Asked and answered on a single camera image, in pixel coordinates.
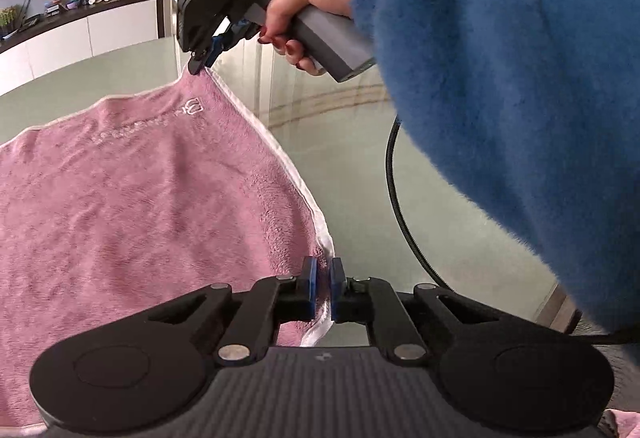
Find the pink towel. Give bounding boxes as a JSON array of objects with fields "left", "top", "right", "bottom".
[{"left": 1, "top": 70, "right": 334, "bottom": 437}]

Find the blue fuzzy sleeve forearm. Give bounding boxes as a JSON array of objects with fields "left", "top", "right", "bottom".
[{"left": 352, "top": 0, "right": 639, "bottom": 331}]

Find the right hand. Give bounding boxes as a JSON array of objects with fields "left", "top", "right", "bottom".
[{"left": 258, "top": 0, "right": 359, "bottom": 77}]

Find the white TV cabinet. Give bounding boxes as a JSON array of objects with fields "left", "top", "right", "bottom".
[{"left": 1, "top": 0, "right": 165, "bottom": 94}]

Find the green plant in tray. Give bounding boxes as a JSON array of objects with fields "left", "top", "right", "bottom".
[{"left": 0, "top": 5, "right": 23, "bottom": 38}]

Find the black cable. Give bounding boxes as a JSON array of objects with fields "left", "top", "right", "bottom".
[{"left": 383, "top": 114, "right": 640, "bottom": 346}]

